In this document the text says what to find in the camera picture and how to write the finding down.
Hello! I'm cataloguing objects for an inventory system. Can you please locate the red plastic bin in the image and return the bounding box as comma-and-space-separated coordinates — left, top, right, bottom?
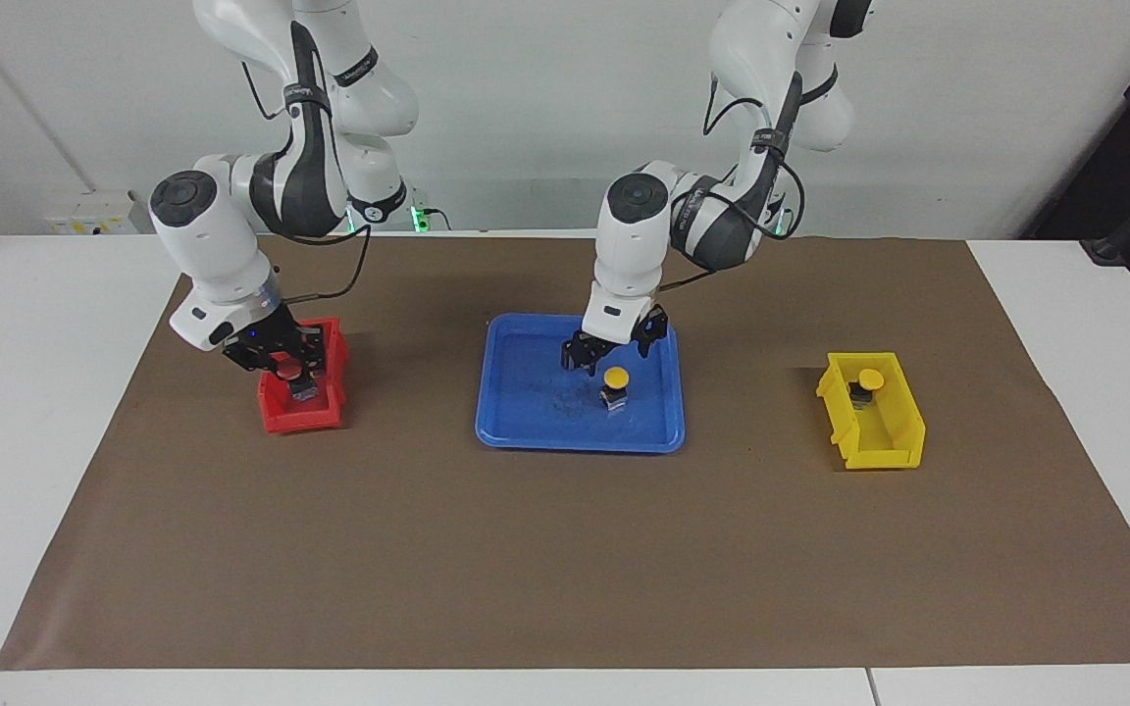
257, 317, 348, 434

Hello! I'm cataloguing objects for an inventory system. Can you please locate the blue plastic tray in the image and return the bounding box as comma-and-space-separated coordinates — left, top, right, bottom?
474, 313, 687, 454

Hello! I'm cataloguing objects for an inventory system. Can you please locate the brown table mat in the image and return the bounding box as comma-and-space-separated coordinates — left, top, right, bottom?
0, 233, 1130, 672

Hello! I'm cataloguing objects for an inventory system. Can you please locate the yellow plastic bin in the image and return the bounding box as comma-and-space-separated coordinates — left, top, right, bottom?
815, 351, 927, 471

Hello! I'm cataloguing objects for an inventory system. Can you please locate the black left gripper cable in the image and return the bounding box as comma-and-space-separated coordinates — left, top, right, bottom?
658, 74, 807, 295

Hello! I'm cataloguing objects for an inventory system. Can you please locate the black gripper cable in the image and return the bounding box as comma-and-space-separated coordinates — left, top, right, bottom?
271, 230, 375, 301
658, 74, 807, 295

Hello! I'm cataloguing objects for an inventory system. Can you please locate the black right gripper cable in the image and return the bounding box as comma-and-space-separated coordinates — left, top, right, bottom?
271, 230, 375, 301

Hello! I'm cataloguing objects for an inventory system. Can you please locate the white wall outlet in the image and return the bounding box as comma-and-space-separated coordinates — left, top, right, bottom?
43, 191, 139, 236

